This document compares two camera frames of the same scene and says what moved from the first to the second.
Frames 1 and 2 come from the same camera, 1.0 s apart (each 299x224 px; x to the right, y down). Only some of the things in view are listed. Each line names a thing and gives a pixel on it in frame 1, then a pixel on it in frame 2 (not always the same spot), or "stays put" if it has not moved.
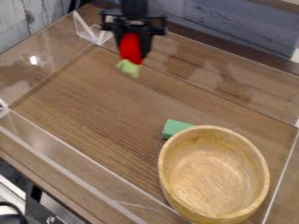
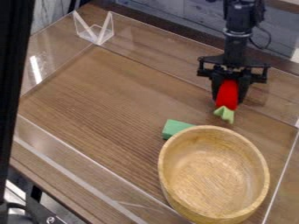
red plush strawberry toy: [131, 49] → [227, 99]
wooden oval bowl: [212, 173] stays put
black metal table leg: [37, 214] stays put
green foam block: [172, 127] stays put
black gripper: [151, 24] → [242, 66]
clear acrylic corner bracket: [92, 32] stays put
